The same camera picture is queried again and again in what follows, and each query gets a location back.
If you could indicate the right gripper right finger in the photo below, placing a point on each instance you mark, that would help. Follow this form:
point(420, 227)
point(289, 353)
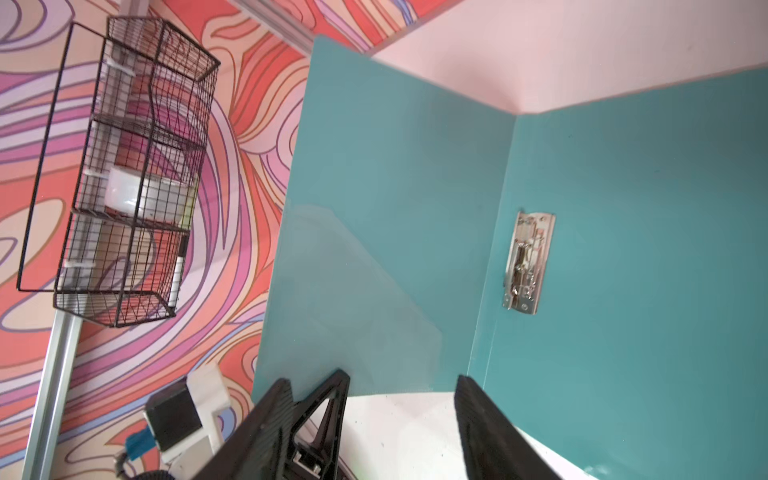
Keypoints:
point(492, 447)

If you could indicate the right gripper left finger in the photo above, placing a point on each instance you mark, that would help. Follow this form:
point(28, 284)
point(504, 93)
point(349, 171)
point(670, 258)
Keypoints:
point(286, 439)

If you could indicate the teal folder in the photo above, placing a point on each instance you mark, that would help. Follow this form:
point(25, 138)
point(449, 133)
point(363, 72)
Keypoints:
point(600, 270)

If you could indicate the metal folder clip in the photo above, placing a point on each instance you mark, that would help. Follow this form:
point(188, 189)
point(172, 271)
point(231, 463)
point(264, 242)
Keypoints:
point(527, 261)

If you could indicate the black white marker pen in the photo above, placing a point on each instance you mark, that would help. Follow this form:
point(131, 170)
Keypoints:
point(178, 272)

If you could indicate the black wire basket left wall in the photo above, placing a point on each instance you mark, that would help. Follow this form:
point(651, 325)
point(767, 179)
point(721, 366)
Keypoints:
point(129, 221)

